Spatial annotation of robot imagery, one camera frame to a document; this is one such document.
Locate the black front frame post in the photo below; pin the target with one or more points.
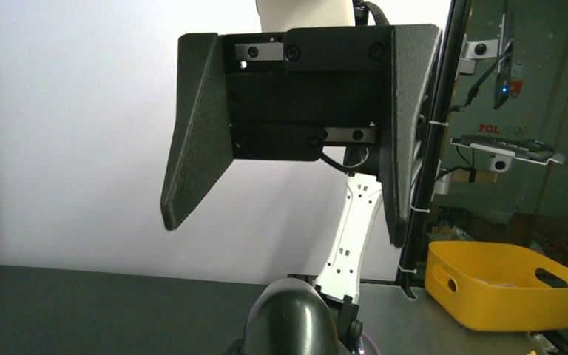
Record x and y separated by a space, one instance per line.
441 90

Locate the keyboard tray with keyboard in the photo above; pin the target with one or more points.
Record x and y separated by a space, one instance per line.
528 150

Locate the monitor on mount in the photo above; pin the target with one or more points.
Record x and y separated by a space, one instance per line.
502 84

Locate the black earbud charging case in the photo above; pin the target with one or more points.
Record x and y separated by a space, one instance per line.
289 317

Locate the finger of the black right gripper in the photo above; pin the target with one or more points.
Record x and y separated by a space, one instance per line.
200 150
414 48

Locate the yellow plastic bin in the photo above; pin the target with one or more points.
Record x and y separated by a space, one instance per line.
497 287

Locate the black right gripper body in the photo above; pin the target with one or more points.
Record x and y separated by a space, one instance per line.
291 94

